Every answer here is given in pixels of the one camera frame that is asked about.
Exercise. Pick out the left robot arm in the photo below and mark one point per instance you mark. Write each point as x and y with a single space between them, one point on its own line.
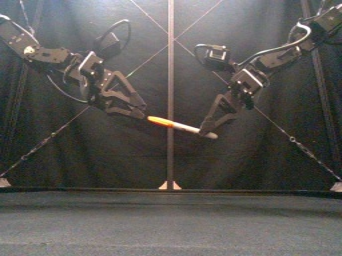
44 53

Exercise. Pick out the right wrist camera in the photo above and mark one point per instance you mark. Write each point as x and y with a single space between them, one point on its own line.
217 55

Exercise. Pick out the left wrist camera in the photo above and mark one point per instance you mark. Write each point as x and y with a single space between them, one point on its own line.
108 45

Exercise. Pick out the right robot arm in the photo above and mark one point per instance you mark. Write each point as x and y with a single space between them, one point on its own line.
285 55

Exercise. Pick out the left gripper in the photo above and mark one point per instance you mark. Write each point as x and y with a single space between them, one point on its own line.
90 68

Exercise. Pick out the grey marker pen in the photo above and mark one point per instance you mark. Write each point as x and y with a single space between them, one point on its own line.
178 126

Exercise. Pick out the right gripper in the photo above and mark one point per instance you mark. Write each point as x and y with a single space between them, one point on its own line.
246 83

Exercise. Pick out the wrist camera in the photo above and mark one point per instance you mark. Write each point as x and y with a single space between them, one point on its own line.
108 45
217 55

